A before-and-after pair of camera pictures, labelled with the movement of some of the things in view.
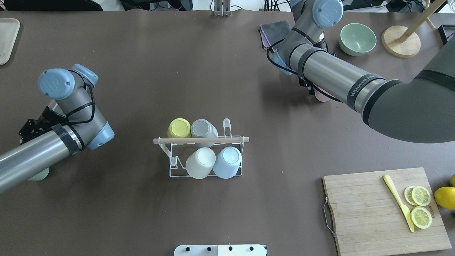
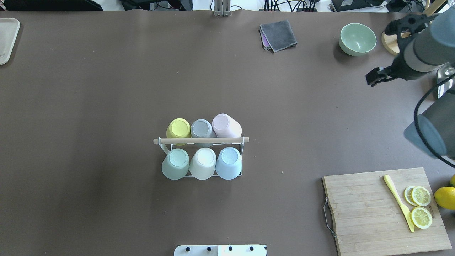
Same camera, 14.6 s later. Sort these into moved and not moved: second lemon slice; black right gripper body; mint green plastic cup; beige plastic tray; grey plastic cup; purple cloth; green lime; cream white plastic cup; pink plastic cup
Moved: black right gripper body; pink plastic cup; mint green plastic cup
Not moved: green lime; purple cloth; beige plastic tray; cream white plastic cup; second lemon slice; grey plastic cup
